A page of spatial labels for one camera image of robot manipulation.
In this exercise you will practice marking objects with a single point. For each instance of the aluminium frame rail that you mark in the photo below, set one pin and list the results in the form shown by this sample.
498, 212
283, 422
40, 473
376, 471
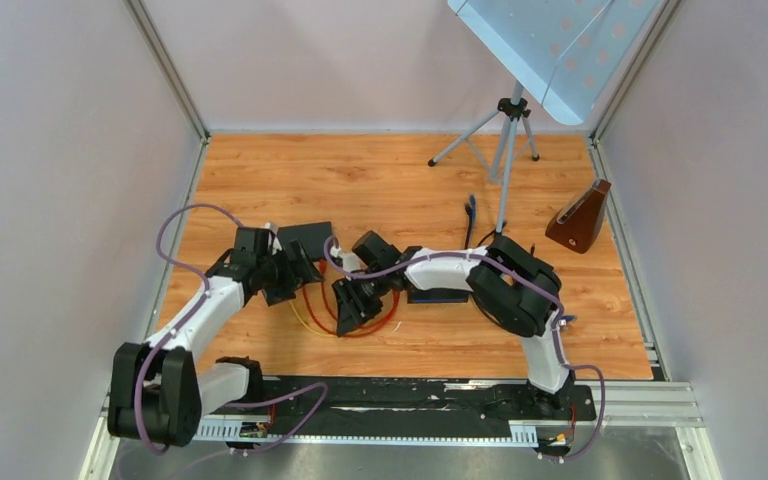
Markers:
643, 430

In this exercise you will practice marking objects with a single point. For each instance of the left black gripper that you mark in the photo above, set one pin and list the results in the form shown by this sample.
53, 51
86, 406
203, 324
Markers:
300, 273

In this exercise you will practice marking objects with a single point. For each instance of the light blue perforated panel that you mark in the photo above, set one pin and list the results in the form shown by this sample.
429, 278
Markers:
563, 52

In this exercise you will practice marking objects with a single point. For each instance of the brown wooden metronome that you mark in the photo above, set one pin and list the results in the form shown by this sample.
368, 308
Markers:
578, 224

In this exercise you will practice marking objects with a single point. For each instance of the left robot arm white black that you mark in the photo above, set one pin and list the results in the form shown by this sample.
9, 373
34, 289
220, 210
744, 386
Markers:
156, 393

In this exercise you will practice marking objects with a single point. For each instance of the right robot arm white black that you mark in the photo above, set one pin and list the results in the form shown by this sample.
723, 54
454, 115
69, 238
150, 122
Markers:
518, 291

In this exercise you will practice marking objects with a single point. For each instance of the grey tripod stand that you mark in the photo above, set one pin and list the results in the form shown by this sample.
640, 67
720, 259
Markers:
517, 113

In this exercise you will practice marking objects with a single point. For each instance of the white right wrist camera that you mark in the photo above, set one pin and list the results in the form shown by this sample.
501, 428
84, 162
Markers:
346, 259

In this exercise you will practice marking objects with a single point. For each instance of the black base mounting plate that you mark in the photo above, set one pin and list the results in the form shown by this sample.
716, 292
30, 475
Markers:
414, 407

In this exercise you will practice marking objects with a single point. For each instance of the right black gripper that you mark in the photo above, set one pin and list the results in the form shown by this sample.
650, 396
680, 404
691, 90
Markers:
352, 314

